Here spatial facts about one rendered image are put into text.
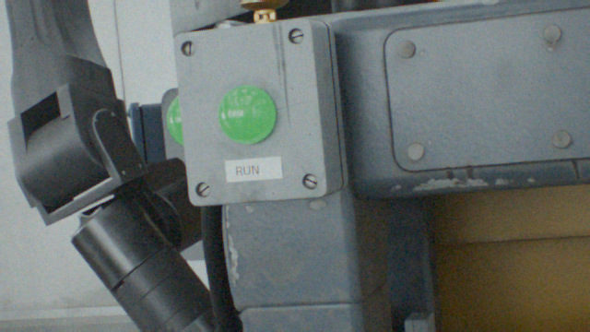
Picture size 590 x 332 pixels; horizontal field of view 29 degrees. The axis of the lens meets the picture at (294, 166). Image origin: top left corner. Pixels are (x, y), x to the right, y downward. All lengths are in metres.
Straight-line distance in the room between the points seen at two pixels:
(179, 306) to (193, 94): 0.26
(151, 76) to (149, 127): 5.22
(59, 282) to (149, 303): 5.85
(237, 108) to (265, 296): 0.12
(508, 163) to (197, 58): 0.17
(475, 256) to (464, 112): 0.32
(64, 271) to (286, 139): 6.08
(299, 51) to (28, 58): 0.34
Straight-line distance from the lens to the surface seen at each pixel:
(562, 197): 0.85
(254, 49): 0.58
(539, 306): 0.91
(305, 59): 0.57
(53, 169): 0.83
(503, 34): 0.60
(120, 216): 0.82
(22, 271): 6.77
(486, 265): 0.91
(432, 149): 0.61
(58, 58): 0.84
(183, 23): 1.09
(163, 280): 0.81
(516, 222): 0.85
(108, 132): 0.82
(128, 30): 6.36
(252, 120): 0.56
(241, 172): 0.58
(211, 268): 0.67
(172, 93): 1.07
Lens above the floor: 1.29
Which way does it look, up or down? 3 degrees down
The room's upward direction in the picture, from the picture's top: 6 degrees counter-clockwise
